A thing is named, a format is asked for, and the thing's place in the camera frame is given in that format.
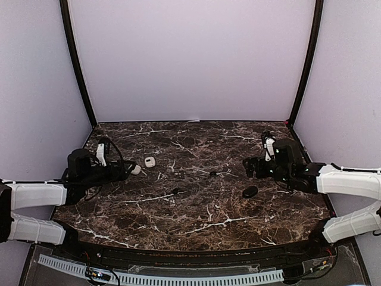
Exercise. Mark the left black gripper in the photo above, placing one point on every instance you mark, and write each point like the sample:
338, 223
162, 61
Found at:
114, 178

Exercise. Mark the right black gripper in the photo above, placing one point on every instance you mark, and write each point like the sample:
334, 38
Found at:
252, 161

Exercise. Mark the white charging case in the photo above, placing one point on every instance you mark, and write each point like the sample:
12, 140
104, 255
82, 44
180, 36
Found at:
136, 170
150, 162

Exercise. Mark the black charging case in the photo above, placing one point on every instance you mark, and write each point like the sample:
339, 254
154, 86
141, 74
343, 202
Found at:
250, 192

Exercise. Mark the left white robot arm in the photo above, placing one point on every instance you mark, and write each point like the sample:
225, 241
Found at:
84, 171

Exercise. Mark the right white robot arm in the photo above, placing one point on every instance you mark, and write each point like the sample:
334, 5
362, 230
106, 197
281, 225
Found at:
283, 161

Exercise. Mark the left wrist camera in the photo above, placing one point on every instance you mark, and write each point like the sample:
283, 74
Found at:
103, 149

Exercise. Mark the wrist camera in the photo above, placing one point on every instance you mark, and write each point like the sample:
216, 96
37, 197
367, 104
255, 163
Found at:
268, 140
103, 149

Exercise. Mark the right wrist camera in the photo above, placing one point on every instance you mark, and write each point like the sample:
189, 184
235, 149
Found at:
268, 140

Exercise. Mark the black front rail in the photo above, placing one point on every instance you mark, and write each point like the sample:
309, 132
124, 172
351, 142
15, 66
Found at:
118, 257

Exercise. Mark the white slotted cable duct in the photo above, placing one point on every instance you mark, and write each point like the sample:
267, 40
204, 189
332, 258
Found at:
144, 275

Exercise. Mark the right black frame post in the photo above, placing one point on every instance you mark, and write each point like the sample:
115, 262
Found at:
311, 48

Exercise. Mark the black frame post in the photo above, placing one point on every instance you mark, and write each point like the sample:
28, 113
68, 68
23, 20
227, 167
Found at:
75, 61
311, 48

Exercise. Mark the left black frame post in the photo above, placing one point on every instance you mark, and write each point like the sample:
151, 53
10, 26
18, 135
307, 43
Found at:
75, 61

